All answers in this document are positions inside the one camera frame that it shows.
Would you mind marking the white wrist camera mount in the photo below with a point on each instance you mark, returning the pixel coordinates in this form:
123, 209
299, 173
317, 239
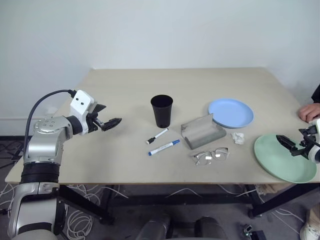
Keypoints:
315, 153
80, 102

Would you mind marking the black plastic cup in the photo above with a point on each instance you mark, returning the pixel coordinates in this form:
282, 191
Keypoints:
162, 112

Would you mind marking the white tissue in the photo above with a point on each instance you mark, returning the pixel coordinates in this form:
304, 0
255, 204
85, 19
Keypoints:
237, 138

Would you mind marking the light blue plate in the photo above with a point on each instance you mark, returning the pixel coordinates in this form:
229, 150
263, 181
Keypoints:
230, 112

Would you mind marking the person's black sleeve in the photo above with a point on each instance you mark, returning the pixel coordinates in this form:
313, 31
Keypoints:
317, 95

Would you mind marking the person's bare hand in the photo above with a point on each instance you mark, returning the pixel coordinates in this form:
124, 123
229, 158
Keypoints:
310, 111

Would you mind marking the small black floor device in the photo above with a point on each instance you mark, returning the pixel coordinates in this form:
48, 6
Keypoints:
257, 236

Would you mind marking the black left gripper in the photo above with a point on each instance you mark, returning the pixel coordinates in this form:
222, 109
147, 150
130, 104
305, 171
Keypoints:
94, 123

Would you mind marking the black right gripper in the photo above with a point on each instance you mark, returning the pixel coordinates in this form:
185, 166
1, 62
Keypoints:
306, 145

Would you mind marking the white marker with black cap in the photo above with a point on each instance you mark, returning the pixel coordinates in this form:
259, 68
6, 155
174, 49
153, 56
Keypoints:
157, 136

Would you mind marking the person's white shoe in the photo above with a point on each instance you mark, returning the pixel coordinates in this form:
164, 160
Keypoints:
310, 232

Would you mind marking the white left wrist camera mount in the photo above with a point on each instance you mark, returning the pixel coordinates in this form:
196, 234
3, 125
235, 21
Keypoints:
80, 102

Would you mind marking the dark rounded shape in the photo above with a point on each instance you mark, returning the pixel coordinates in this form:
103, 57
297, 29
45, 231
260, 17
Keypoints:
211, 230
153, 228

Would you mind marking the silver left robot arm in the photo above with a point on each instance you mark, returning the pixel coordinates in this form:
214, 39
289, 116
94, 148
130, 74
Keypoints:
42, 147

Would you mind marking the thin-framed eyeglasses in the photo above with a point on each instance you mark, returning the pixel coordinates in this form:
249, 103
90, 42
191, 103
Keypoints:
220, 155

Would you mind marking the black metal table frame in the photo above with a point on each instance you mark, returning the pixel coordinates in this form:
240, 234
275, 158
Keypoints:
275, 204

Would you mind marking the beige trouser leg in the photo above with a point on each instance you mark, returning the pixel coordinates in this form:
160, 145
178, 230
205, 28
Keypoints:
314, 215

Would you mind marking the white sneaker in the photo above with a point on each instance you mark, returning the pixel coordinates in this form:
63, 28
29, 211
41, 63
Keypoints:
267, 190

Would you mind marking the grey glasses case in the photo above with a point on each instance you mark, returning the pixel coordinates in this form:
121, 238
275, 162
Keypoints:
200, 140

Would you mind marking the light green plate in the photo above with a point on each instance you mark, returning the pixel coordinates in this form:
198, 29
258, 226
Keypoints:
275, 160

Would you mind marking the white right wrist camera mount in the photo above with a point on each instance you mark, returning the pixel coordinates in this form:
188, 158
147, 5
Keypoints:
315, 153

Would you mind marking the white marker with blue cap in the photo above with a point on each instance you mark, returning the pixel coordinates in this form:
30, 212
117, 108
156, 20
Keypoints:
163, 148

